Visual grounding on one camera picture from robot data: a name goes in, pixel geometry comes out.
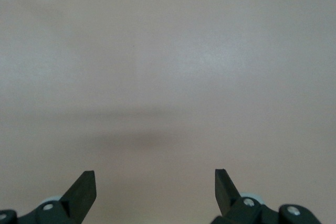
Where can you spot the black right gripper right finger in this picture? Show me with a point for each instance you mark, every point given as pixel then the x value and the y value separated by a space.
pixel 228 195

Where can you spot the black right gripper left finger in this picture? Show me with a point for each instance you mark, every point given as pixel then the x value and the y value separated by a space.
pixel 76 200

